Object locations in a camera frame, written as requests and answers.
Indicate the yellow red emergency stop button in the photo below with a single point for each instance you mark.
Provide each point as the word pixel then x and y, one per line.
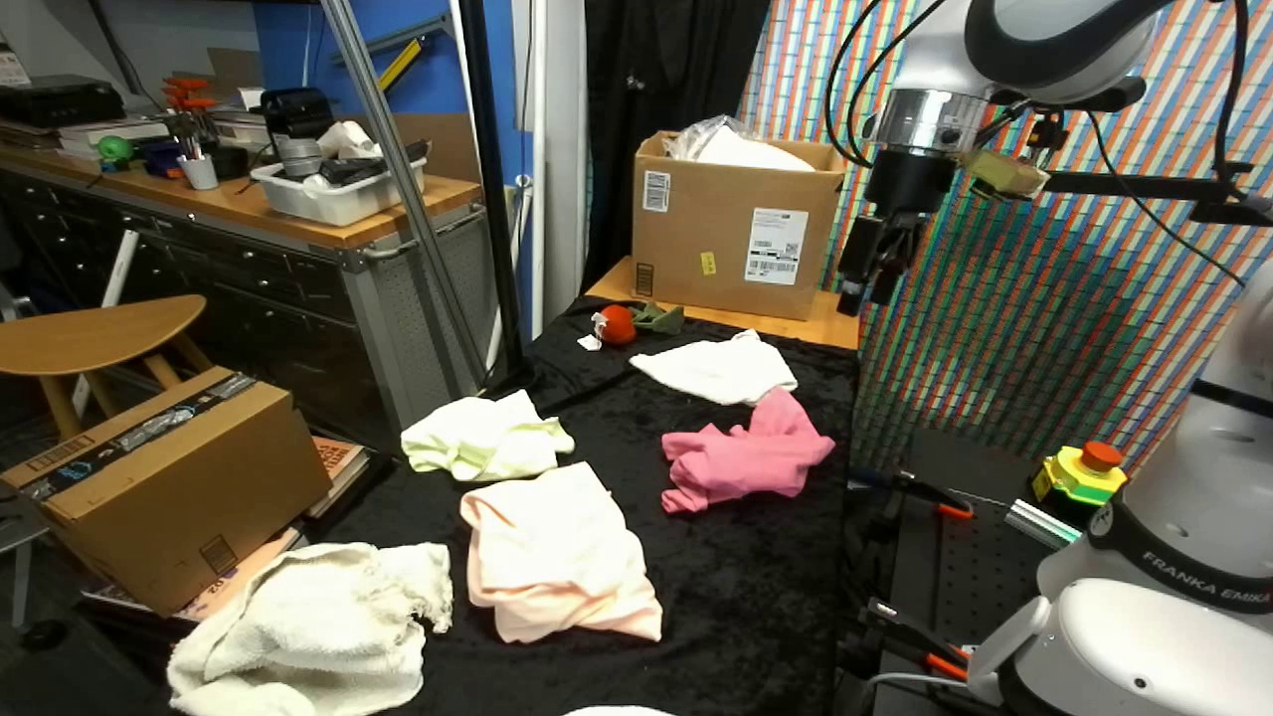
pixel 1078 473

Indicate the long cardboard box black tape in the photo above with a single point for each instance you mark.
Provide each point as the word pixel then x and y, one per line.
pixel 172 489

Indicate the black velvet table cover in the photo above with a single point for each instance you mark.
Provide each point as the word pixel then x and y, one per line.
pixel 741 596

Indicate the silver green cylinder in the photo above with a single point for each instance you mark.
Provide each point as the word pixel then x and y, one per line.
pixel 1044 523

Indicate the wooden stool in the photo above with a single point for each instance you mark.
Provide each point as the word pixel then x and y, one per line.
pixel 93 338

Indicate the black flat device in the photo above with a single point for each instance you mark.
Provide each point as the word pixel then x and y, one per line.
pixel 61 99

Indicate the pale green cloth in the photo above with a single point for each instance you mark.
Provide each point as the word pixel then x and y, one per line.
pixel 481 439

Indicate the cardboard box with white label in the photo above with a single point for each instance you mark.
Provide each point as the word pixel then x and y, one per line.
pixel 709 222

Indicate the white plastic bin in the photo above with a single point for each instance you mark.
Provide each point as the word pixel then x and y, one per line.
pixel 322 197

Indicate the silver tripod pole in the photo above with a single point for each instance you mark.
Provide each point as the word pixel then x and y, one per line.
pixel 402 201

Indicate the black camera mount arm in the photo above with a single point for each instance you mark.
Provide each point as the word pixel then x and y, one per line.
pixel 1154 187

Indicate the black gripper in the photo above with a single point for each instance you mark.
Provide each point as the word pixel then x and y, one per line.
pixel 880 258

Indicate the black curtain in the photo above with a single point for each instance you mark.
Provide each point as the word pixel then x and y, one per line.
pixel 668 63

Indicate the pink cloth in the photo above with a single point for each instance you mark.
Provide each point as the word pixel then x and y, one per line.
pixel 741 457

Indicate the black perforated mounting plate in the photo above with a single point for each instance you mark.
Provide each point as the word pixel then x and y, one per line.
pixel 968 571

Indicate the peach cloth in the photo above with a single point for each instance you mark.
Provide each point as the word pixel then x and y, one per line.
pixel 560 550

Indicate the white cloth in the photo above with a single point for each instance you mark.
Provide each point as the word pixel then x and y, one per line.
pixel 719 367

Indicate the black vertical pole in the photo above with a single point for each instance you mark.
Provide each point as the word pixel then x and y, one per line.
pixel 488 201

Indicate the white cup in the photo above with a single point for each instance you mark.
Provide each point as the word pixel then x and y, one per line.
pixel 200 172

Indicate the orange plush with green leaves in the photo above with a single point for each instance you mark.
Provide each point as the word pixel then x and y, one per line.
pixel 618 322

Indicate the light wooden board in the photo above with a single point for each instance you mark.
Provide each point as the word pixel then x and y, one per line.
pixel 810 322

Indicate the white plastic bag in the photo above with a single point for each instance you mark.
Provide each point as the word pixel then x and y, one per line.
pixel 739 143

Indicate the cream terry towel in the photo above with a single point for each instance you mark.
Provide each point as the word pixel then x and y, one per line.
pixel 312 628

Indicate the grey workbench with wooden top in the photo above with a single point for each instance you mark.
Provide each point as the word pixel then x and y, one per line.
pixel 321 283

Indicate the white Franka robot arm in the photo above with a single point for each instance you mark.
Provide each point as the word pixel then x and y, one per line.
pixel 1166 636

